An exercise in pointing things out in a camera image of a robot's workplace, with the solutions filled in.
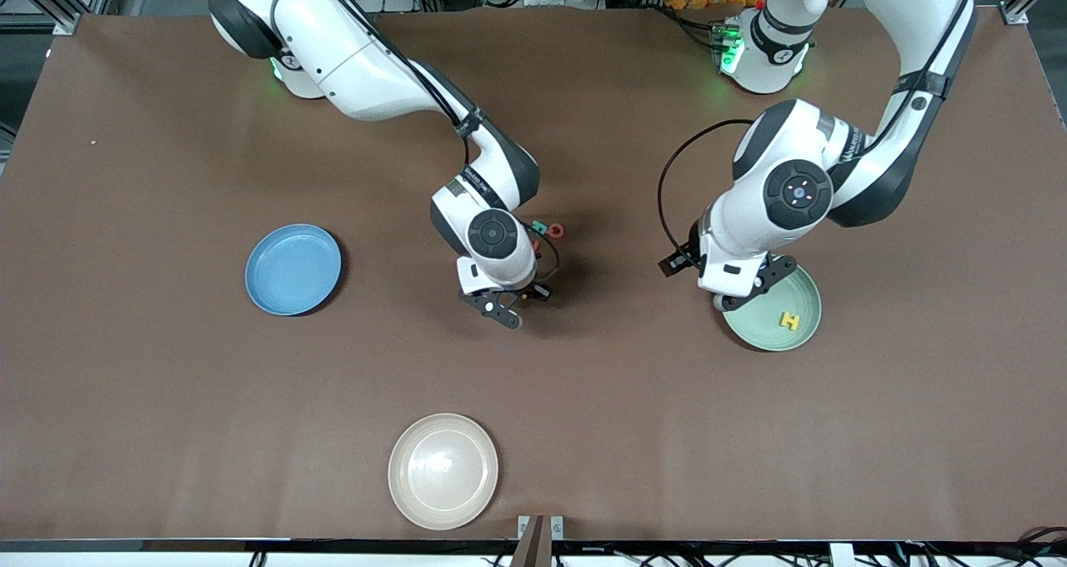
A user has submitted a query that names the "pale green plate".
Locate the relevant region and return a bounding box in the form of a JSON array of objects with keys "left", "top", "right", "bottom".
[{"left": 722, "top": 265, "right": 823, "bottom": 353}]

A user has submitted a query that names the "brown table cover sheet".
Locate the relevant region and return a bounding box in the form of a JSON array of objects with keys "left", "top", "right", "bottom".
[{"left": 0, "top": 7, "right": 1067, "bottom": 543}]

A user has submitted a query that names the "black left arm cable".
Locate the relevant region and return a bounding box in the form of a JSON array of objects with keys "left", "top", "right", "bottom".
[{"left": 657, "top": 0, "right": 980, "bottom": 255}]

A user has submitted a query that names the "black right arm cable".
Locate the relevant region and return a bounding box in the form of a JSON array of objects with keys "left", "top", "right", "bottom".
[{"left": 283, "top": 0, "right": 561, "bottom": 294}]

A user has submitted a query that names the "beige plate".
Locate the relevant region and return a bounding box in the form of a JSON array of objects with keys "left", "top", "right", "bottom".
[{"left": 388, "top": 413, "right": 500, "bottom": 531}]

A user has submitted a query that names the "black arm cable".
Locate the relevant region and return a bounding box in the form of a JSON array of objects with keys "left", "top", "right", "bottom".
[
  {"left": 283, "top": 0, "right": 561, "bottom": 294},
  {"left": 657, "top": 0, "right": 980, "bottom": 255}
]

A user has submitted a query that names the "blue plate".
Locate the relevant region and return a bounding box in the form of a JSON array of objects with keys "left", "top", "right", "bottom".
[{"left": 244, "top": 223, "right": 343, "bottom": 317}]

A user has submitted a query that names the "brown post with metal brackets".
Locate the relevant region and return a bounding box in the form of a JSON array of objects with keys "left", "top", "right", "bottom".
[{"left": 517, "top": 514, "right": 565, "bottom": 567}]

